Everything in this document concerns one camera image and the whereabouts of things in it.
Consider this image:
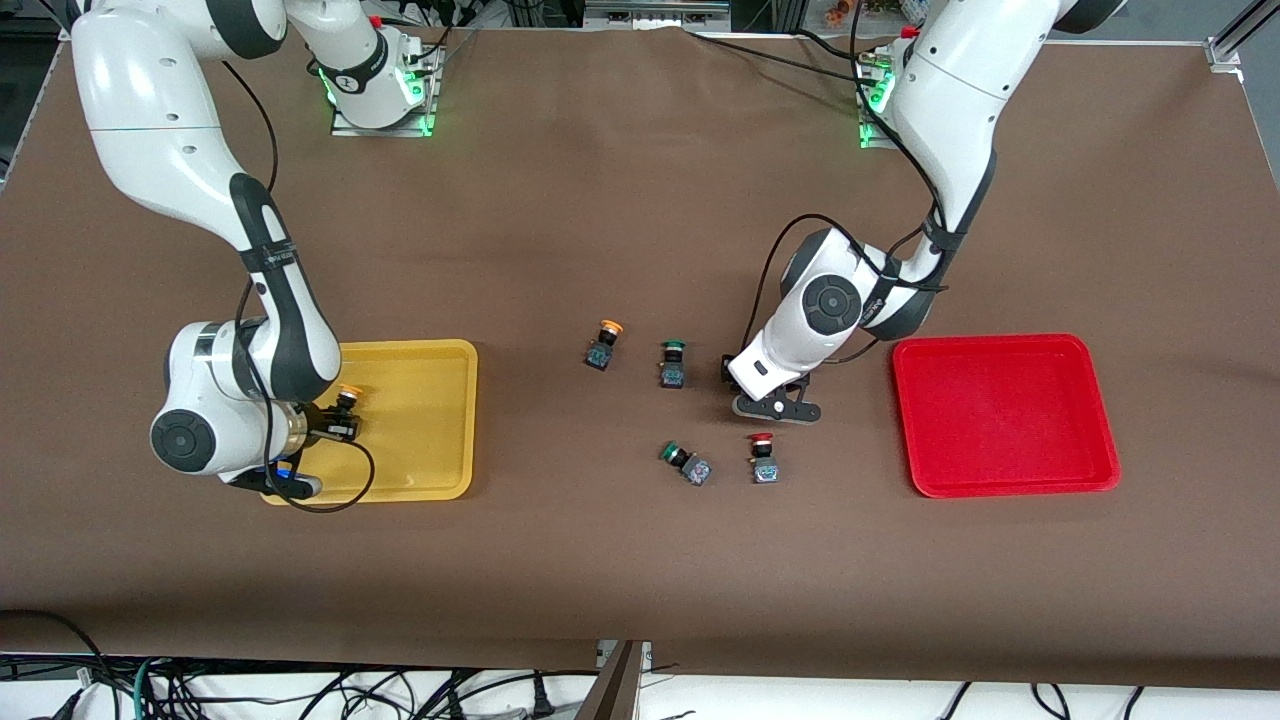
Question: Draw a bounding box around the yellow plastic tray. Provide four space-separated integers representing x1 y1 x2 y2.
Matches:
262 339 479 503

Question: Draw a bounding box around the table cover sheet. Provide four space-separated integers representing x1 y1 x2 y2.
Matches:
0 25 1280 691

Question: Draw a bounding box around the red plastic tray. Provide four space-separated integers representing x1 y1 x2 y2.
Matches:
892 333 1122 499

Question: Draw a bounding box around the brown table leg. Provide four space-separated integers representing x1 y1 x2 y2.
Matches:
575 640 646 720

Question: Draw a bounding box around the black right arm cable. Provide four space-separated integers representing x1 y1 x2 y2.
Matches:
220 60 377 514

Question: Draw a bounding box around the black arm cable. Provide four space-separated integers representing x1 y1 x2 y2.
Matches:
740 0 951 366
220 60 377 514

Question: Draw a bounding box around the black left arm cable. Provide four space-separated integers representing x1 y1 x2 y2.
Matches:
740 0 951 366

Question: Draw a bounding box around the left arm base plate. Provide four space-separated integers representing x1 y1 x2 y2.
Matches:
855 50 901 151

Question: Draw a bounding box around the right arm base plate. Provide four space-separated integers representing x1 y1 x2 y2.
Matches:
330 45 446 138

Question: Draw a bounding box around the black floor cable bundle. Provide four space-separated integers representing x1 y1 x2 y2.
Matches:
0 610 561 720

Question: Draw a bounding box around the black cable on table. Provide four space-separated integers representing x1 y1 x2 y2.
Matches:
685 28 896 91

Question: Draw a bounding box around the aluminium frame profile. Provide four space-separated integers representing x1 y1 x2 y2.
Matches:
1205 0 1280 71

